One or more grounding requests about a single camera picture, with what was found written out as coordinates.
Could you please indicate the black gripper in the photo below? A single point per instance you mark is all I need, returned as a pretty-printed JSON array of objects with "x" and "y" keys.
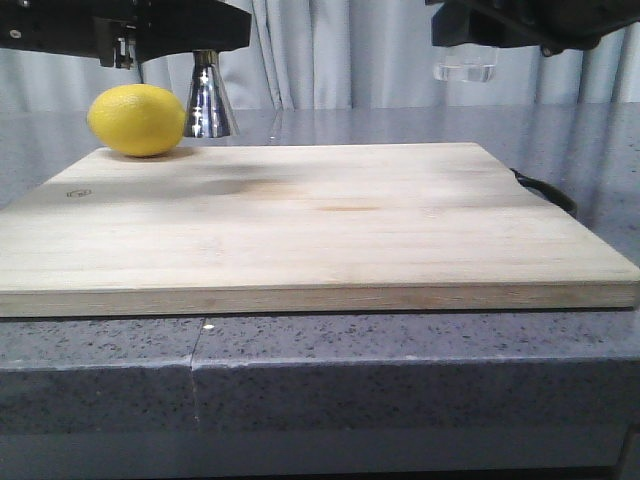
[
  {"x": 552, "y": 26},
  {"x": 107, "y": 30}
]

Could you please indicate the steel hourglass jigger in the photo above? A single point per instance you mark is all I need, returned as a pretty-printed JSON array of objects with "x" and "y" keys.
[{"x": 208, "y": 111}]

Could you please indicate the clear glass beaker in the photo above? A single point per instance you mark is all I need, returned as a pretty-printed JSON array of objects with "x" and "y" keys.
[{"x": 466, "y": 63}]

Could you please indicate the yellow lemon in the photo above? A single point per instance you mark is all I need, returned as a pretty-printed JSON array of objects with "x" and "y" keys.
[{"x": 138, "y": 120}]

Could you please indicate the grey curtain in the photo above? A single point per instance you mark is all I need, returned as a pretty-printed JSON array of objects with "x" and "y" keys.
[{"x": 334, "y": 55}]

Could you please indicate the wooden cutting board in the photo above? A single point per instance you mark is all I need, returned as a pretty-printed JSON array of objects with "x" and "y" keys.
[{"x": 231, "y": 229}]

